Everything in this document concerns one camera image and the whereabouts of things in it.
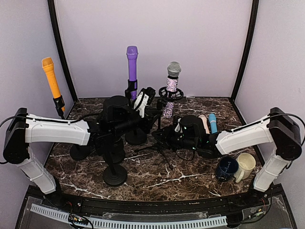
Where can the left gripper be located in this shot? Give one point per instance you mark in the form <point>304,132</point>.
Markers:
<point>151,112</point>

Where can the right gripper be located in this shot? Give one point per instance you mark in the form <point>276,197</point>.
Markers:
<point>166,136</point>

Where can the black tripod shock-mount stand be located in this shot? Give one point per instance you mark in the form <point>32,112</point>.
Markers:
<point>164,108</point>

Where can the black stand of purple microphone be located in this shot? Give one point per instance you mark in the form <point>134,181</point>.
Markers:
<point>137,136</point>

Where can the beige microphone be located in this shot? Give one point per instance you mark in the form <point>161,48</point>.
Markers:
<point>205,124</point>

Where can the glitter silver-head microphone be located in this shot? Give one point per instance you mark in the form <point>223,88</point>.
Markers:
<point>173,69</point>

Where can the blue microphone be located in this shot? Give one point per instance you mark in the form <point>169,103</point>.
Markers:
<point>213,123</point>

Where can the black stand of blue microphone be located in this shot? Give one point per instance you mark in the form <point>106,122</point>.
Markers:
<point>114,175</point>

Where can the purple microphone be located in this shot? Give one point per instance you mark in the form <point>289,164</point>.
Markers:
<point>132,55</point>

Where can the black stand of orange microphone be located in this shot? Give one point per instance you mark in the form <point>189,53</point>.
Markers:
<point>77,152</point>

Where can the orange microphone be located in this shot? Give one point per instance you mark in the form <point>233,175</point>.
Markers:
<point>48,67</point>

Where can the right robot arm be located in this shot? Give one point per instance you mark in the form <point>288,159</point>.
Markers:
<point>277,127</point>

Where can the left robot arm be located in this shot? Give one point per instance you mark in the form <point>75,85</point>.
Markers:
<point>117,118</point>

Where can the black stand of beige microphone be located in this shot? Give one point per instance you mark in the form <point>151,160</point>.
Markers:
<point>114,152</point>

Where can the dark blue mug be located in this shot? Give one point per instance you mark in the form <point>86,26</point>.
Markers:
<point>226,168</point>

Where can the cream mug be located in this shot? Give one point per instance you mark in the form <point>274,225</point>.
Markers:
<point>246,164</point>

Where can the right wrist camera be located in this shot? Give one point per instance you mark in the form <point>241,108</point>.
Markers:
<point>176,124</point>

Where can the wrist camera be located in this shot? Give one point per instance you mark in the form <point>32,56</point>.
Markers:
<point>176,124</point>
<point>144,98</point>

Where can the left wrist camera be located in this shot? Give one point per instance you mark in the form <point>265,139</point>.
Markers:
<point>144,98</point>

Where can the black front rail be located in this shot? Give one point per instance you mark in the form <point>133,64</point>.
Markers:
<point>231,205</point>

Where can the white cable tray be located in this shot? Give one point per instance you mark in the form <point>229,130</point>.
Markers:
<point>130,221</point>

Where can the left black frame post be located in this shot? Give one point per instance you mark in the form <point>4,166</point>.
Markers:
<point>60,49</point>

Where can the black frame post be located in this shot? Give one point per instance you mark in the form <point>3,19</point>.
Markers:
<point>246,51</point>
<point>60,49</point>

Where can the right black frame post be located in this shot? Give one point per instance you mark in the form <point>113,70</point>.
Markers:
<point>246,51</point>

